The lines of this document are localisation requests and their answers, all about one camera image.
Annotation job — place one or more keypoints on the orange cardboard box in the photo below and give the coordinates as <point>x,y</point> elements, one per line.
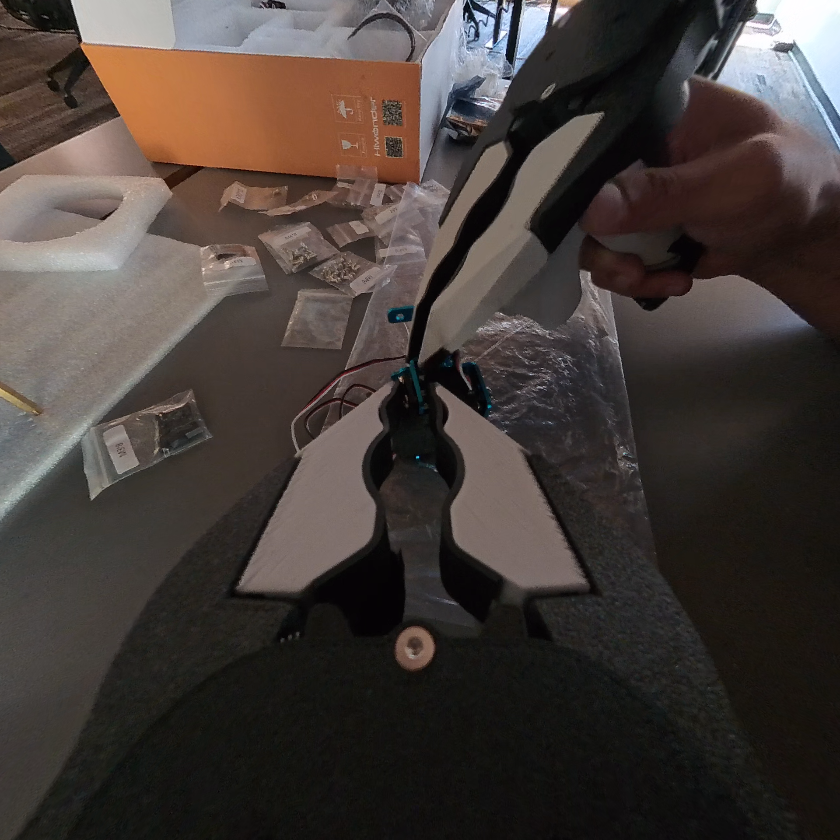
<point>229,111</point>

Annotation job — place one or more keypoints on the blue metal U bracket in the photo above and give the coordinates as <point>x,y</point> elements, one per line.
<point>396,316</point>

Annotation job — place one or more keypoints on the person's right hand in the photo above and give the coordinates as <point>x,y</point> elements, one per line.
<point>741,197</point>

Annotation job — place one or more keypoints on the white foam box insert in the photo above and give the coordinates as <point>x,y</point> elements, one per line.
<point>289,33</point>

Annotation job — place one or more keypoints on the pile of small screw bags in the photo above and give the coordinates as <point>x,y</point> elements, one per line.
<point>298,246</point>

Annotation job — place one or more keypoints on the dark packet of parts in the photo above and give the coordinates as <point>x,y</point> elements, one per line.
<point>469,121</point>

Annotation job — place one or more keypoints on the white foam frame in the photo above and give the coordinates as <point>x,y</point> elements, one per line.
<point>19,249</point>

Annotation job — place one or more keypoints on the white foam sheet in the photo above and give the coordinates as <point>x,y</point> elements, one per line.
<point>79,328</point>

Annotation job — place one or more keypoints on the large clear plastic bag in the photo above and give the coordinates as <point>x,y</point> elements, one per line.
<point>558,394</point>

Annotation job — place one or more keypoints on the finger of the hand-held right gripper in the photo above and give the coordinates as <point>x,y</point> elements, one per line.
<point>459,210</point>
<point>485,289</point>

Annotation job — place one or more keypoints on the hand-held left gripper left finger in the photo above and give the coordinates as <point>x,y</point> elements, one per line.
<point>315,512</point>

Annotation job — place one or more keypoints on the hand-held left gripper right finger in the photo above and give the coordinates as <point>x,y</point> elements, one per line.
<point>512,518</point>

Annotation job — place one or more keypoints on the black table leg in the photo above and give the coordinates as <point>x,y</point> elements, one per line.
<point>515,39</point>

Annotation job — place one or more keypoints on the clear bag with black parts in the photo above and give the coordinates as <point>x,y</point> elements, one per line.
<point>164,430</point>

